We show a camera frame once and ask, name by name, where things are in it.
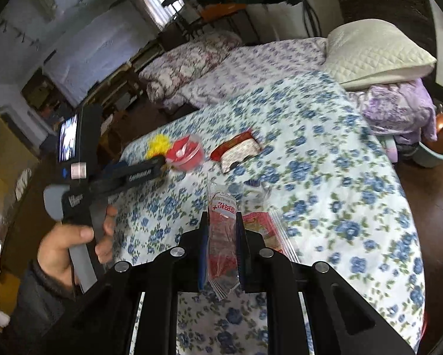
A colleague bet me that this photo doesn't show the purple floral bedsheet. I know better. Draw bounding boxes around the purple floral bedsheet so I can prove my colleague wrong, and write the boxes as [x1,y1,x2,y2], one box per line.
[180,36,328,110]

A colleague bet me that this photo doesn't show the person's left hand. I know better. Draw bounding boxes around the person's left hand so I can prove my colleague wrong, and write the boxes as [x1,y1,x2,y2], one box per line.
[37,205,118,286]

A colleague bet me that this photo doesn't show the wooden bench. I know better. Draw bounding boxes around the wooden bench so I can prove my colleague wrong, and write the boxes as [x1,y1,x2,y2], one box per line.
[84,62,149,120]

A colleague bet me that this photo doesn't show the yellow fluffy ball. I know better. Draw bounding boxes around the yellow fluffy ball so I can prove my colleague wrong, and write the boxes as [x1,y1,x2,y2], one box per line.
[147,135,171,160]

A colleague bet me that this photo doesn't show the black metal coat rack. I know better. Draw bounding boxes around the black metal coat rack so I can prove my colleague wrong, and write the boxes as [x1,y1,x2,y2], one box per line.
[300,0,323,38]

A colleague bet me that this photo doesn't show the orange table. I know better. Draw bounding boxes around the orange table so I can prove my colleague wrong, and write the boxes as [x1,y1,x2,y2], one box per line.
[198,2,247,22]

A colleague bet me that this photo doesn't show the light blue basin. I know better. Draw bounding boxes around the light blue basin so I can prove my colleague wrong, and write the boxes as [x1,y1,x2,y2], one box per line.
[411,140,443,168]

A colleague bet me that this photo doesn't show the clear zip bag red contents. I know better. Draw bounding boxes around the clear zip bag red contents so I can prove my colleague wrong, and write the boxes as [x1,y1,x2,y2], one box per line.
[241,209,301,264]

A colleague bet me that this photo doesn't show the clear packet with red print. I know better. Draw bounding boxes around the clear packet with red print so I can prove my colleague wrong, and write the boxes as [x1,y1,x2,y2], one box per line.
[206,183,245,301]

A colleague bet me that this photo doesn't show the red plastic cup with lid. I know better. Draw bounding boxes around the red plastic cup with lid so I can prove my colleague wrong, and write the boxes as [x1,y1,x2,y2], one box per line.
[168,135,204,172]

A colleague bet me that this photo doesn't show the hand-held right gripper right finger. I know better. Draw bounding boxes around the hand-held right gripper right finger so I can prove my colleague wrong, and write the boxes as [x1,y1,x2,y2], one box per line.
[235,212,415,355]

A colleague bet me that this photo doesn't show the person's left forearm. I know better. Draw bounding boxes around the person's left forearm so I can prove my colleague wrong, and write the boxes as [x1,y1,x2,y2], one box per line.
[2,259,109,355]

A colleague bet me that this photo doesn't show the folded purple blanket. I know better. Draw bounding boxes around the folded purple blanket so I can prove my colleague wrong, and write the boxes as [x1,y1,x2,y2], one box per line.
[348,78,437,146]

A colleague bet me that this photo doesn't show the white quilted pillow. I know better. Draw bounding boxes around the white quilted pillow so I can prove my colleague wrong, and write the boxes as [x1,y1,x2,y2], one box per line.
[322,20,438,91]

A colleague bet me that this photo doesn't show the small clear plastic wrapper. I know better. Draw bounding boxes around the small clear plastic wrapper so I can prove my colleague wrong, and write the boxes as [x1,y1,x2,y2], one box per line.
[243,178,273,208]

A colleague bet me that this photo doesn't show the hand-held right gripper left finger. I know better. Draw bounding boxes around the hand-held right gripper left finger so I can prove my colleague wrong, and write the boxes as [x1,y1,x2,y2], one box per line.
[47,211,212,355]

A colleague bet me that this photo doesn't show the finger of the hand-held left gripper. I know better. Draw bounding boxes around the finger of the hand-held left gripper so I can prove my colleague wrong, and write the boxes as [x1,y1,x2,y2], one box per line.
[91,156,167,201]

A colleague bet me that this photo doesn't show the blue floral bedsheet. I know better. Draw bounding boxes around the blue floral bedsheet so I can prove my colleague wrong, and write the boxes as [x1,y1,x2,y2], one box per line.
[111,70,428,354]

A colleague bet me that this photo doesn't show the maroon floral quilt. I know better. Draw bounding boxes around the maroon floral quilt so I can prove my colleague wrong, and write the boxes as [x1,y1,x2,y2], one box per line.
[137,31,243,110]

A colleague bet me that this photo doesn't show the red snack wrapper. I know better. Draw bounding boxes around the red snack wrapper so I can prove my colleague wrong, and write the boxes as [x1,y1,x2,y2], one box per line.
[210,129,264,174]

